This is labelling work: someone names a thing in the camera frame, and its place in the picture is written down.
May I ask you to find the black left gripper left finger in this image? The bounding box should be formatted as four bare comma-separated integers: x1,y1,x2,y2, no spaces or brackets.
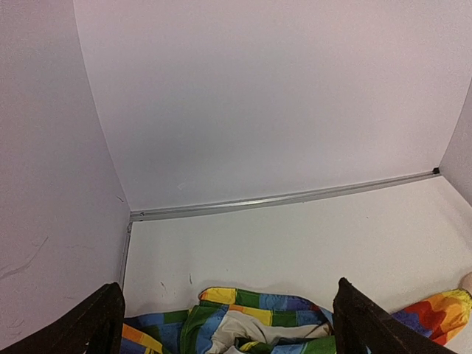
1,282,125,354

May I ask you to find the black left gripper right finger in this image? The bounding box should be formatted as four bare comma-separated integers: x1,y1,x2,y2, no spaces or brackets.
333,277,448,354

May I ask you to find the mannequin hand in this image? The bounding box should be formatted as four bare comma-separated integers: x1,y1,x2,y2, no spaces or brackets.
459,272,472,295

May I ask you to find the rainbow striped jacket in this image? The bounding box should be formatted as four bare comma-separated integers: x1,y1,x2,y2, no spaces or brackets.
120,288,471,353

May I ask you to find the aluminium back rail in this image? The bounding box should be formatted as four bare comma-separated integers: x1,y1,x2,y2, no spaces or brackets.
119,167,441,286

